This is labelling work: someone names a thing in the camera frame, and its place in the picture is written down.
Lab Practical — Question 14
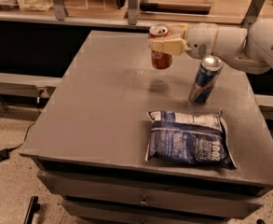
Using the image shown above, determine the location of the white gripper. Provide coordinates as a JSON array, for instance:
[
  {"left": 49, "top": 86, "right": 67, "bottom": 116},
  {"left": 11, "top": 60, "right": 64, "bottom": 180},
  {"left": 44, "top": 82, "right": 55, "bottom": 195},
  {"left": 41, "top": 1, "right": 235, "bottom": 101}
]
[{"left": 148, "top": 23, "right": 219, "bottom": 59}]

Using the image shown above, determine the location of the red coke can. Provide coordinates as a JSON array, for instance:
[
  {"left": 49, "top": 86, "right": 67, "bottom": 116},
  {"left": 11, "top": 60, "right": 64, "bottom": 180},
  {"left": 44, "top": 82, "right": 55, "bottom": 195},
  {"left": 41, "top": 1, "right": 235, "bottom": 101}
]
[{"left": 148, "top": 23, "right": 172, "bottom": 69}]

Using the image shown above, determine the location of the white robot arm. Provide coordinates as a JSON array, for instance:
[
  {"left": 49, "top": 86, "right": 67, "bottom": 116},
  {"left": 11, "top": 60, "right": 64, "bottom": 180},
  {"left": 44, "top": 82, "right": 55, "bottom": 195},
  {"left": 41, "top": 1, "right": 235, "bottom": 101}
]
[{"left": 148, "top": 19, "right": 273, "bottom": 75}]

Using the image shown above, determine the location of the blue silver energy drink can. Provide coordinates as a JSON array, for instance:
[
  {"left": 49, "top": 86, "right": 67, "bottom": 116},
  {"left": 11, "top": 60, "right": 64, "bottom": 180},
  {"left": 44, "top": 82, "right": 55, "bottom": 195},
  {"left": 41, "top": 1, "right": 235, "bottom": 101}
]
[{"left": 189, "top": 55, "right": 224, "bottom": 104}]

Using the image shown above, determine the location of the blue chip bag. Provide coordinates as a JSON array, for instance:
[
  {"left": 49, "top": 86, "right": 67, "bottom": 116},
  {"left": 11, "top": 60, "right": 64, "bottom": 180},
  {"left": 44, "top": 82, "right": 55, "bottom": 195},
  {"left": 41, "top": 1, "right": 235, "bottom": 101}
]
[{"left": 145, "top": 110, "right": 237, "bottom": 170}]

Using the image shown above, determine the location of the grey drawer cabinet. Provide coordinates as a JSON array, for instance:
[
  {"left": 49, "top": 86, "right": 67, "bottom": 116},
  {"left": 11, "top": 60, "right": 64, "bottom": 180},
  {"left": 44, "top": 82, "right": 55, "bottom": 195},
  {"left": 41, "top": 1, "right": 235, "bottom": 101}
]
[{"left": 21, "top": 31, "right": 273, "bottom": 224}]

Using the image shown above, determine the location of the grey low bench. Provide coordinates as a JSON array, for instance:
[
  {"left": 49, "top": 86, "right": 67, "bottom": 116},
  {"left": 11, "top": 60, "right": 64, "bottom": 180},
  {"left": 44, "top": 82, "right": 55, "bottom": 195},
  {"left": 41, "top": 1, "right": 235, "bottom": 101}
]
[{"left": 0, "top": 73, "right": 61, "bottom": 98}]

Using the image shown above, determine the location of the black floor object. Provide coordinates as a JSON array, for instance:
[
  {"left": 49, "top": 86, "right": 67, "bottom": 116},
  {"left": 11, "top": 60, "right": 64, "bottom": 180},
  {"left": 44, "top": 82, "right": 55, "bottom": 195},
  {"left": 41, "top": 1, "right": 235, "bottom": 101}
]
[{"left": 23, "top": 196, "right": 40, "bottom": 224}]

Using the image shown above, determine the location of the grey metal bracket middle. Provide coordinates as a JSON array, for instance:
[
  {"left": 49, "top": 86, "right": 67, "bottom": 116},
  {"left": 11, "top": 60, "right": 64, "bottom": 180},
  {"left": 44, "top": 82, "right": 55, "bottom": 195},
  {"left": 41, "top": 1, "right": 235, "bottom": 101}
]
[{"left": 128, "top": 0, "right": 138, "bottom": 25}]

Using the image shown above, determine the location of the grey metal bracket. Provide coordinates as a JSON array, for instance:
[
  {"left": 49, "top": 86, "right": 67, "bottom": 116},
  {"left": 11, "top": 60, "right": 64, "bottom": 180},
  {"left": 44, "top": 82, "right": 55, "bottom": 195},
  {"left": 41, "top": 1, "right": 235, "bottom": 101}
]
[
  {"left": 240, "top": 0, "right": 266, "bottom": 30},
  {"left": 53, "top": 0, "right": 68, "bottom": 21},
  {"left": 128, "top": 0, "right": 138, "bottom": 25}
]

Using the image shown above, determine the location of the grey metal bracket right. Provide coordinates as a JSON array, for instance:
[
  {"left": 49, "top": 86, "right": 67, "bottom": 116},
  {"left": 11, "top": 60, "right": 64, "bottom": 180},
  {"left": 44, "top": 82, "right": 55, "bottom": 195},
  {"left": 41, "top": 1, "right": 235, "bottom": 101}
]
[{"left": 240, "top": 0, "right": 266, "bottom": 30}]

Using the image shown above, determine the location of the grey metal bracket left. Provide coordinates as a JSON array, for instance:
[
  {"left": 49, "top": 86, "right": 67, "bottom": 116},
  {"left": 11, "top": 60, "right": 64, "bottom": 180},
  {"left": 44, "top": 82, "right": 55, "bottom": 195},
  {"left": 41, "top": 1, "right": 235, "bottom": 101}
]
[{"left": 53, "top": 0, "right": 68, "bottom": 21}]

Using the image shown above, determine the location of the black power cable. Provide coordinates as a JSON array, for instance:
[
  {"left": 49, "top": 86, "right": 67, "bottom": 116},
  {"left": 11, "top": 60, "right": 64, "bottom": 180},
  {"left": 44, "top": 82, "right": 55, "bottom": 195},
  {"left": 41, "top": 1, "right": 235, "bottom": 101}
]
[{"left": 7, "top": 96, "right": 41, "bottom": 151}]

